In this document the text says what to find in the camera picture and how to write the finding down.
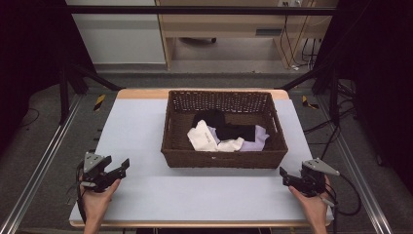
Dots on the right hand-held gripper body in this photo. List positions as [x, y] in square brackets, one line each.
[314, 182]

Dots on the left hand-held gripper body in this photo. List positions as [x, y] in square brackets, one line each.
[93, 177]

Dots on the person's left hand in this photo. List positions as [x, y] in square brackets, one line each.
[95, 203]

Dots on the person's right hand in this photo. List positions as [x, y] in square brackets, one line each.
[316, 208]

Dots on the pale blue table mat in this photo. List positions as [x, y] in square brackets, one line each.
[142, 143]

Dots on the lavender cloth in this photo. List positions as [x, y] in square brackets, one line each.
[258, 141]

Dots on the yellow black tape strip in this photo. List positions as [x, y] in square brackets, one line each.
[307, 102]
[99, 102]

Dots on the brown wicker basket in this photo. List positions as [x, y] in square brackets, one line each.
[224, 159]

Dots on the black cloth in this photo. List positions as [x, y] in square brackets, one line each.
[233, 131]

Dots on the wooden table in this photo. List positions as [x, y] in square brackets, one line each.
[142, 93]

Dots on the white cloth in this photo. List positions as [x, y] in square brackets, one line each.
[203, 139]

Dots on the white cabinet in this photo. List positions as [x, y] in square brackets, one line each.
[120, 35]

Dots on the black curtain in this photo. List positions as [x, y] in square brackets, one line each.
[29, 48]
[380, 65]

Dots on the aluminium floor rail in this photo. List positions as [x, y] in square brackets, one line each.
[35, 175]
[360, 175]

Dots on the black frame strut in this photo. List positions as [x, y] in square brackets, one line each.
[311, 76]
[94, 78]

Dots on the white wall socket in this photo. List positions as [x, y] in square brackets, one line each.
[290, 3]

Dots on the black horizontal frame bar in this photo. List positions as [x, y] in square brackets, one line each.
[195, 9]

